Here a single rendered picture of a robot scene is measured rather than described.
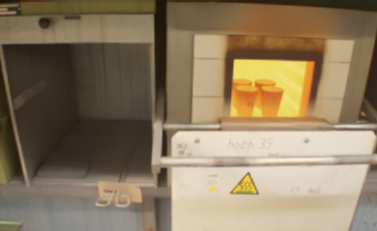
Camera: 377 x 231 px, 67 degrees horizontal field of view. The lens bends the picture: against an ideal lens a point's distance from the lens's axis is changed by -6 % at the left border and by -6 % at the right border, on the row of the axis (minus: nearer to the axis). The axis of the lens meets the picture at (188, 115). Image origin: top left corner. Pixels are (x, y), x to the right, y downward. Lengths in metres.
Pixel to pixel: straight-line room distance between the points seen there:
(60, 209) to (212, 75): 0.79
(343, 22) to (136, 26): 0.61
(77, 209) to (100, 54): 0.74
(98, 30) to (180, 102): 0.32
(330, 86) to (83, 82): 1.15
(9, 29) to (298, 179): 0.96
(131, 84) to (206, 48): 0.75
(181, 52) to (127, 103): 0.76
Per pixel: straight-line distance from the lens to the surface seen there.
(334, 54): 1.01
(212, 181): 0.92
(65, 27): 0.92
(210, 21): 0.90
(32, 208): 1.35
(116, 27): 0.89
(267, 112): 1.10
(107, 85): 1.59
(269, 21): 0.93
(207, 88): 0.92
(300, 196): 1.03
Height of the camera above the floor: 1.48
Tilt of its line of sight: 22 degrees down
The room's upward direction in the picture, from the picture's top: 1 degrees clockwise
